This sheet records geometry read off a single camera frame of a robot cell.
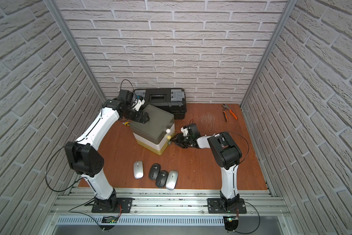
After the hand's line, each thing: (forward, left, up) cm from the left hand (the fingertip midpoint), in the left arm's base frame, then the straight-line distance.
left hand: (144, 115), depth 86 cm
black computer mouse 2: (-27, -7, -20) cm, 34 cm away
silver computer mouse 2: (-26, +3, -20) cm, 33 cm away
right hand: (-7, -18, -19) cm, 27 cm away
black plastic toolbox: (+19, -18, -3) cm, 27 cm away
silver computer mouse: (-32, -17, -20) cm, 41 cm away
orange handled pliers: (+27, -60, -19) cm, 69 cm away
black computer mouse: (-31, -12, -19) cm, 38 cm away
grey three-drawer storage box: (-14, -8, -1) cm, 16 cm away
